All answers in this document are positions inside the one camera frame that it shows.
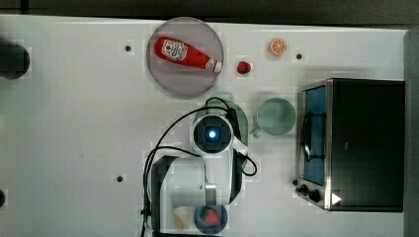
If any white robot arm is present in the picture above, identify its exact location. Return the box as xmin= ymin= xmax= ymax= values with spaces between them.
xmin=146 ymin=109 xmax=248 ymax=237

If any grey round plate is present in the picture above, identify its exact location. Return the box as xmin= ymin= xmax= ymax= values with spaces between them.
xmin=146 ymin=17 xmax=224 ymax=97

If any red strawberry toy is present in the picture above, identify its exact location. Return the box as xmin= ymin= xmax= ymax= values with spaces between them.
xmin=237 ymin=61 xmax=251 ymax=74

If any green mug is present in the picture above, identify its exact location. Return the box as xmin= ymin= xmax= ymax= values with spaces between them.
xmin=252 ymin=98 xmax=296 ymax=138

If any red ketchup bottle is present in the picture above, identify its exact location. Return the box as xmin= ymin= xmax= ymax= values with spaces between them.
xmin=154 ymin=37 xmax=222 ymax=73

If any red fruit in bowl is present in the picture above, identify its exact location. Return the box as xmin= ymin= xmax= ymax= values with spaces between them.
xmin=201 ymin=207 xmax=220 ymax=225

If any orange slice toy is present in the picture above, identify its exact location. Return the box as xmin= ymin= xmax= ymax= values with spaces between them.
xmin=269 ymin=39 xmax=288 ymax=55

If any blue bowl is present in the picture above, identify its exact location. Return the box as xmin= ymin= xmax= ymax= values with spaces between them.
xmin=194 ymin=205 xmax=228 ymax=235

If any yellow banana toy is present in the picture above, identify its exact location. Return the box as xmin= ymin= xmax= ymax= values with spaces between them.
xmin=174 ymin=215 xmax=185 ymax=231

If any black toaster oven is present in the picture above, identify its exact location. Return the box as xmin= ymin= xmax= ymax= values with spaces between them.
xmin=293 ymin=78 xmax=405 ymax=212

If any black cylinder cup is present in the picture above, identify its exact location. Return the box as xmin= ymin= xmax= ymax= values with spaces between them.
xmin=0 ymin=39 xmax=31 ymax=80

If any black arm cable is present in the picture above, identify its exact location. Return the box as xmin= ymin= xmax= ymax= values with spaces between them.
xmin=140 ymin=96 xmax=258 ymax=237

